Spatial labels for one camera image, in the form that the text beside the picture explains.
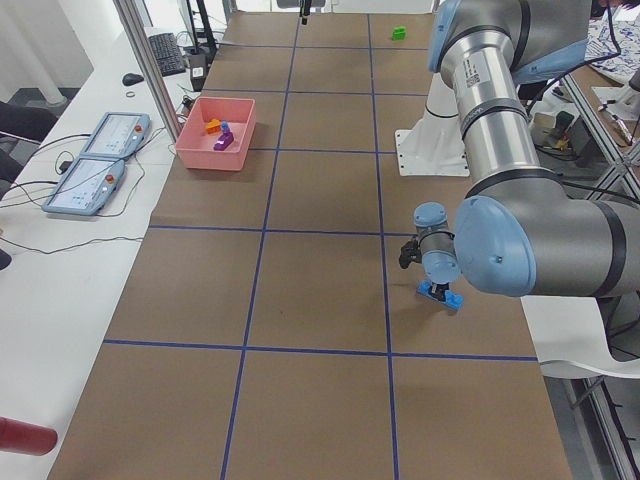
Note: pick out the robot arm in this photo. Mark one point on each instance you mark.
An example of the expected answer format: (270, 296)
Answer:
(306, 5)
(517, 233)

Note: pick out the aluminium frame post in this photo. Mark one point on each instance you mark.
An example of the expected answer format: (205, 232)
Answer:
(135, 32)

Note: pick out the white chair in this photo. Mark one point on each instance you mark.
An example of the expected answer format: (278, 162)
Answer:
(569, 339)

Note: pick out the long blue block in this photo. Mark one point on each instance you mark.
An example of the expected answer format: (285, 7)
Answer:
(453, 301)

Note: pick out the orange block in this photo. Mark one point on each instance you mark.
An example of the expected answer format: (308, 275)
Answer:
(213, 126)

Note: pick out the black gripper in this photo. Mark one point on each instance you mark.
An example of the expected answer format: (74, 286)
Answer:
(439, 289)

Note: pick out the lower teach pendant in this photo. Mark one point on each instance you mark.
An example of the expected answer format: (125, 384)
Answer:
(85, 187)

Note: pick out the green block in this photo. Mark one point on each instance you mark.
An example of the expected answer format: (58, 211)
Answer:
(399, 33)

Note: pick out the white camera pedestal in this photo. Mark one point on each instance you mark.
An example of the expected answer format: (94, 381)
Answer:
(433, 146)

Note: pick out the pink plastic box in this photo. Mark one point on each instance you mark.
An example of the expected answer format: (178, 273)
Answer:
(217, 134)

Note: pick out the teach pendant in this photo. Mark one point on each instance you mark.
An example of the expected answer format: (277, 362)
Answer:
(85, 187)
(117, 135)

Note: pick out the purple wedge block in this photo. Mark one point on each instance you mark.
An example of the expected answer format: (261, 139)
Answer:
(225, 140)

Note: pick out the upper teach pendant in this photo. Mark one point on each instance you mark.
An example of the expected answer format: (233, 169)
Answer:
(117, 135)

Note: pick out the red bottle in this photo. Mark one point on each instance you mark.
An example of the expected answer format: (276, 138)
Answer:
(26, 438)

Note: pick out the black keyboard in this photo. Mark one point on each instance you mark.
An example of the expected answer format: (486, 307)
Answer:
(167, 53)

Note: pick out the black computer mouse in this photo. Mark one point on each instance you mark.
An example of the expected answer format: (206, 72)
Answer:
(131, 79)

